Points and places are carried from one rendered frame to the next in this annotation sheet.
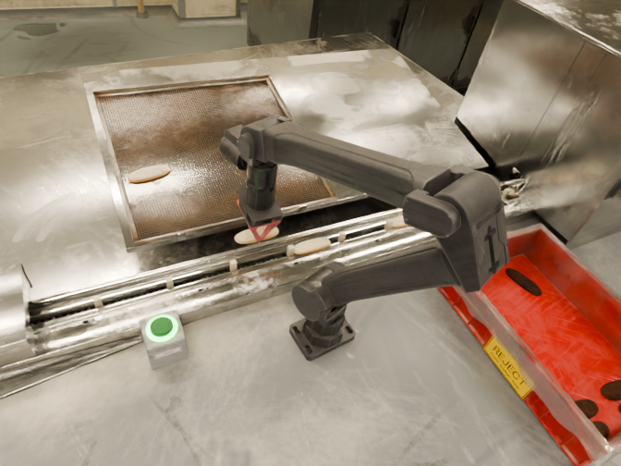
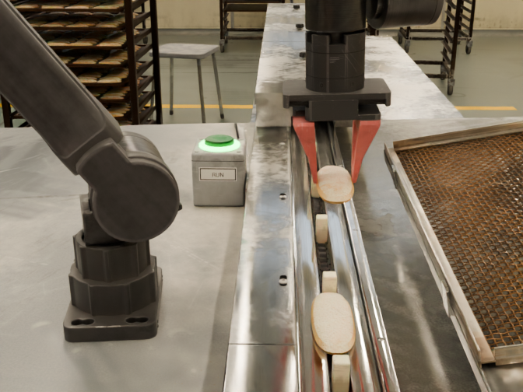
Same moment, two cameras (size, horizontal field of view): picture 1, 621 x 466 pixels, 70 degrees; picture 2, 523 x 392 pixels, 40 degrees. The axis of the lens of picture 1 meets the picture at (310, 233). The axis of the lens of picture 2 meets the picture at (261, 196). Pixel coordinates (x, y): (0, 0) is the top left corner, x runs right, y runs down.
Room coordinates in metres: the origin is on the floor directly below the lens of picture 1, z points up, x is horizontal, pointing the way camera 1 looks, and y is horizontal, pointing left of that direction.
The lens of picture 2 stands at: (1.00, -0.50, 1.19)
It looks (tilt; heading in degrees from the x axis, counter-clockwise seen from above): 21 degrees down; 125
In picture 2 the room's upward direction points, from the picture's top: straight up
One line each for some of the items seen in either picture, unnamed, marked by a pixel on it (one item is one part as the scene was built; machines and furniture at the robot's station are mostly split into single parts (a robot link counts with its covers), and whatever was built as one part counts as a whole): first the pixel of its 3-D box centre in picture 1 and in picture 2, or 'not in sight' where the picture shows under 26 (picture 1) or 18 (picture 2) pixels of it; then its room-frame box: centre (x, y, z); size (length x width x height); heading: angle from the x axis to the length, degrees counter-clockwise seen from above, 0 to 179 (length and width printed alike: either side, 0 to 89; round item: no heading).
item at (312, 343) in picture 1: (324, 323); (114, 271); (0.52, -0.06, 0.86); 0.12 x 0.09 x 0.08; 129
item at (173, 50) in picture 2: not in sight; (185, 86); (-1.78, 2.73, 0.23); 0.36 x 0.36 x 0.46; 20
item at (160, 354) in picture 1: (164, 342); (222, 183); (0.42, 0.24, 0.84); 0.08 x 0.08 x 0.11; 33
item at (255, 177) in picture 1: (260, 167); (341, 1); (0.66, 0.12, 1.11); 0.07 x 0.06 x 0.07; 51
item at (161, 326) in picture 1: (162, 327); (219, 144); (0.42, 0.24, 0.90); 0.04 x 0.04 x 0.02
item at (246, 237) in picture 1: (257, 233); (334, 180); (0.66, 0.11, 0.93); 0.10 x 0.04 x 0.01; 123
